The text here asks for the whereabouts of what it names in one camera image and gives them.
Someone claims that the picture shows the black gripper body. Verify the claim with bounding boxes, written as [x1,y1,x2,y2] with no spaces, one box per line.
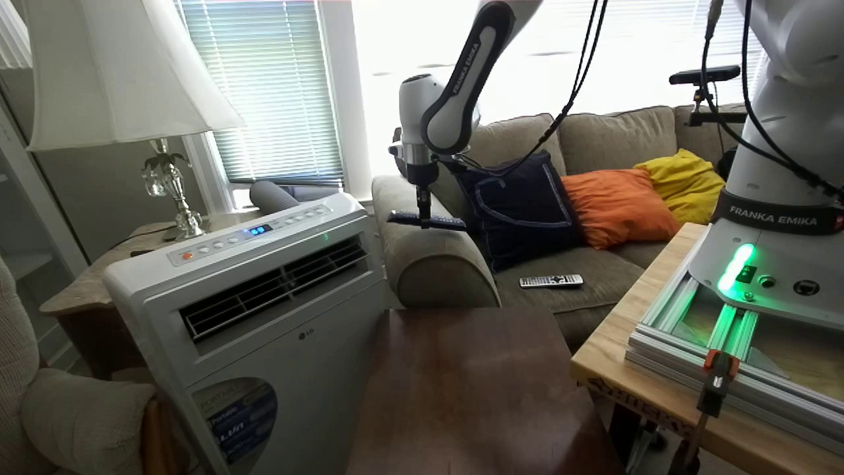
[405,156,444,191]

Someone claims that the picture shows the black remote control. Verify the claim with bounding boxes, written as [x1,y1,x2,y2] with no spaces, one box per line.
[385,208,471,235]

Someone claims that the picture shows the beige fabric sofa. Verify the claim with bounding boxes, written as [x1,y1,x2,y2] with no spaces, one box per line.
[369,100,761,354]

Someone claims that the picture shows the navy blue pillow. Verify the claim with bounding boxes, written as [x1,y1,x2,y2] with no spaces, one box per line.
[452,149,589,276]

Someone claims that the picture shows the white window blind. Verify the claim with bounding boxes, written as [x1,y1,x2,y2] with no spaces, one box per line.
[173,0,344,183]

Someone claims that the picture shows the orange pillow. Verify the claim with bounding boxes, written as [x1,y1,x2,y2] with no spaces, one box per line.
[559,166,684,252]

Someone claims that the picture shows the white portable air conditioner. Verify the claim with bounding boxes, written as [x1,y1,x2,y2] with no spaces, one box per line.
[102,191,400,475]

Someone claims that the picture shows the dark wooden side table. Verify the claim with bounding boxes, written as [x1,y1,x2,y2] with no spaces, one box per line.
[344,301,629,475]

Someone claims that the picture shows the light wood robot table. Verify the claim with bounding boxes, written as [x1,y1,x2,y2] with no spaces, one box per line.
[568,219,844,475]

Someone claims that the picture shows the yellow cloth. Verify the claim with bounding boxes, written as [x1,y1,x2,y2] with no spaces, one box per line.
[634,146,729,228]

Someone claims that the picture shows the crystal stem lamp white shade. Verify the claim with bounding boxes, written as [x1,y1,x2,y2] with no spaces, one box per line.
[12,0,248,244]

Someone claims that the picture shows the black orange table clamp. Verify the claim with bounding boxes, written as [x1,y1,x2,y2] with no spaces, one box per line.
[671,348,741,475]

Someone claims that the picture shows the wooden lamp end table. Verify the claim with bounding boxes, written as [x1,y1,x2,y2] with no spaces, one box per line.
[38,208,261,381]

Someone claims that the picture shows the beige armchair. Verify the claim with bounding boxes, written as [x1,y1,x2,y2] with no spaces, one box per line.
[0,259,160,475]

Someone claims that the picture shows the grey exhaust hose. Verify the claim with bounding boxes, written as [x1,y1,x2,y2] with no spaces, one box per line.
[248,181,301,218]

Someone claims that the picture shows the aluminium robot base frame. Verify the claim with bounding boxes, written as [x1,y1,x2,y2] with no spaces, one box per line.
[625,273,844,443]

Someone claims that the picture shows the black camera on tripod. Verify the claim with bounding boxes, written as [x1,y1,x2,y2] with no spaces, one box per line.
[667,62,757,128]

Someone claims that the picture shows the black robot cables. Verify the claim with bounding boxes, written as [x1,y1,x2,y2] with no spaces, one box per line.
[504,0,844,207]

